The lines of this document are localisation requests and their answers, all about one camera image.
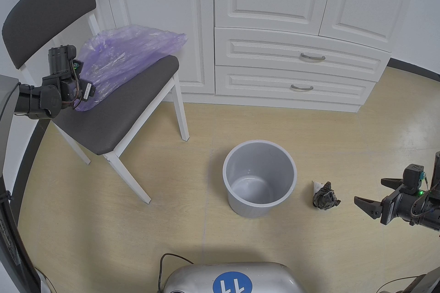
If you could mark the white chair dark grey cushions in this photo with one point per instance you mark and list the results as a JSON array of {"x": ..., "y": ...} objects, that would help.
[{"x": 103, "y": 116}]

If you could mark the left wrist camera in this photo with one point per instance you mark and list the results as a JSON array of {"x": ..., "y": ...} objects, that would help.
[{"x": 77, "y": 65}]

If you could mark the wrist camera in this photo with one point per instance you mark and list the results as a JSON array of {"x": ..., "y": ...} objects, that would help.
[
  {"x": 412, "y": 176},
  {"x": 77, "y": 65}
]

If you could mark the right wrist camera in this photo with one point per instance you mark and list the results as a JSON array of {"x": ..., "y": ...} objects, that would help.
[{"x": 412, "y": 176}]

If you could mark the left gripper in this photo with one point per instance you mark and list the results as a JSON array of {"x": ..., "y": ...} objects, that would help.
[{"x": 68, "y": 89}]

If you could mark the purple plastic bag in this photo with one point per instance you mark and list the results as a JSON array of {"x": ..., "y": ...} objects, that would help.
[{"x": 127, "y": 51}]

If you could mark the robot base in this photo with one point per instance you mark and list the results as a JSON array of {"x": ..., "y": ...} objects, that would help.
[{"x": 206, "y": 278}]

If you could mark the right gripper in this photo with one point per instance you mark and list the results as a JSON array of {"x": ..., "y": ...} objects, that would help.
[{"x": 404, "y": 205}]

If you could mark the crumpled dark grey paper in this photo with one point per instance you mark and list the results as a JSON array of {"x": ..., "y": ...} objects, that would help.
[{"x": 325, "y": 199}]

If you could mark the white trash bin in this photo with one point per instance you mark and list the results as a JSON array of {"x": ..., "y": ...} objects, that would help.
[{"x": 251, "y": 207}]

